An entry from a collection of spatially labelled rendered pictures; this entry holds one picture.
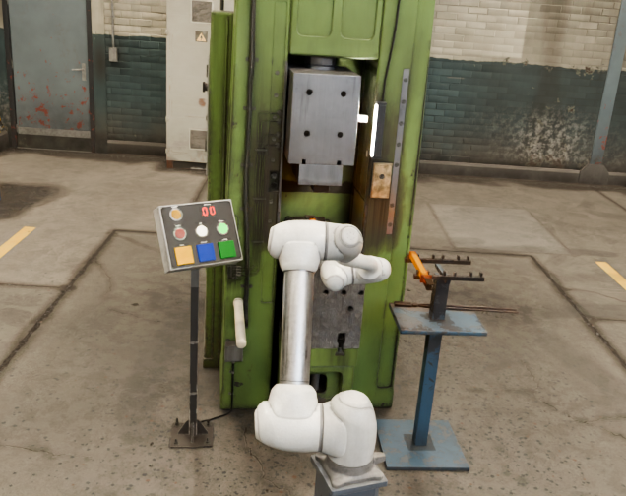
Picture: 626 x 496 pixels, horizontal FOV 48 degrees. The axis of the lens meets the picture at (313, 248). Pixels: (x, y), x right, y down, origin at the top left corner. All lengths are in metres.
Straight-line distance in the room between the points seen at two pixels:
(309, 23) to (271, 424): 1.79
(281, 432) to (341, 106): 1.51
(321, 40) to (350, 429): 1.75
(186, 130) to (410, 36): 5.62
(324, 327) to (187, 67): 5.60
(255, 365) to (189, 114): 5.34
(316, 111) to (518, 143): 6.65
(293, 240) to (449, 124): 7.14
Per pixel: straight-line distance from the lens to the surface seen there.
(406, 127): 3.42
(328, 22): 3.30
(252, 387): 3.79
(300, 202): 3.76
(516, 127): 9.60
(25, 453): 3.67
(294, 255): 2.35
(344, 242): 2.35
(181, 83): 8.63
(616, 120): 10.02
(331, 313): 3.41
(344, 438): 2.32
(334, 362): 3.54
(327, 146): 3.21
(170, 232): 3.06
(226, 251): 3.13
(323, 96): 3.17
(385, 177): 3.42
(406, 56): 3.37
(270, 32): 3.26
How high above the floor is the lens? 2.07
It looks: 19 degrees down
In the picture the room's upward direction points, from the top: 4 degrees clockwise
